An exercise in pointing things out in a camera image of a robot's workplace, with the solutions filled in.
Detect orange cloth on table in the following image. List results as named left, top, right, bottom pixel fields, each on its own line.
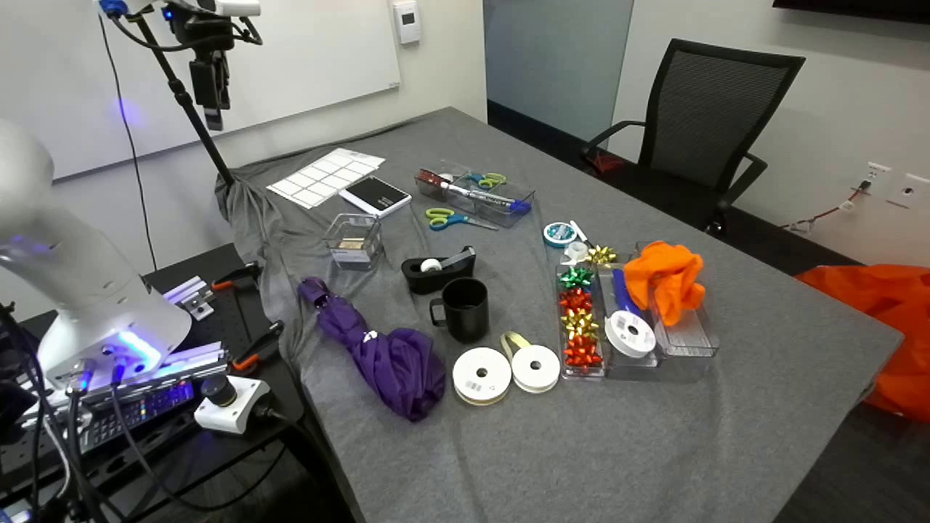
left=623, top=242, right=707, bottom=326

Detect black office chair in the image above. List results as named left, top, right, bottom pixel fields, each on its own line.
left=582, top=37, right=802, bottom=236

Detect purple folded umbrella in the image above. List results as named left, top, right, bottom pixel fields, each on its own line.
left=298, top=278, right=449, bottom=422

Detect white label sheets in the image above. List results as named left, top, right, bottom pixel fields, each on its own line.
left=270, top=147, right=381, bottom=210

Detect camera tripod stand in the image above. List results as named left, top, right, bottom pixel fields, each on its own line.
left=96, top=0, right=263, bottom=182

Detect white ribbon spool left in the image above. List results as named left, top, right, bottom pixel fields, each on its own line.
left=453, top=346, right=511, bottom=407

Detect white ribbon spool in tray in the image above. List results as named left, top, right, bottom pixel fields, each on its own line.
left=604, top=310, right=658, bottom=359

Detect clear pencil case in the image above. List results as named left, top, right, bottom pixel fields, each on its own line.
left=417, top=169, right=533, bottom=226

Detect white thermostat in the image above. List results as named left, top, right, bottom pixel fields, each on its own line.
left=394, top=0, right=421, bottom=46

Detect white ribbon spool middle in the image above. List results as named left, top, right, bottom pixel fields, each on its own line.
left=501, top=330, right=562, bottom=396

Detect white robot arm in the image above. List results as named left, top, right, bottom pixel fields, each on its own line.
left=0, top=118, right=192, bottom=386

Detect black mug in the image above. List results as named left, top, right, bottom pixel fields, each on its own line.
left=427, top=277, right=488, bottom=342

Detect blue white tape roll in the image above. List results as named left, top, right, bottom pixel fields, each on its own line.
left=542, top=221, right=588, bottom=246

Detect grey table cloth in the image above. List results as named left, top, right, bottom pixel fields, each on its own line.
left=218, top=111, right=902, bottom=523

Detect orange fabric on floor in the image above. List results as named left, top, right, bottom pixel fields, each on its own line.
left=799, top=263, right=930, bottom=422

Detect wall mounted black television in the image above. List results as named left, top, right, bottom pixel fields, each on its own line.
left=774, top=0, right=930, bottom=27

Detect black white tablet box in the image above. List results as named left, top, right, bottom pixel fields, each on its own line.
left=340, top=176, right=410, bottom=217

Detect gold ribbon bow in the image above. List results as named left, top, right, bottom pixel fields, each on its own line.
left=588, top=245, right=619, bottom=266

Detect black tape dispenser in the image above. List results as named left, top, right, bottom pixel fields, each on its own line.
left=402, top=246, right=476, bottom=294

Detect clear acrylic box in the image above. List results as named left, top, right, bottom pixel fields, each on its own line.
left=658, top=310, right=721, bottom=359

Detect green ribbon bow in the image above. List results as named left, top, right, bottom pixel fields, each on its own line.
left=558, top=266, right=594, bottom=291

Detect green handled scissors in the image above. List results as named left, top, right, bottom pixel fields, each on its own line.
left=426, top=205, right=498, bottom=233

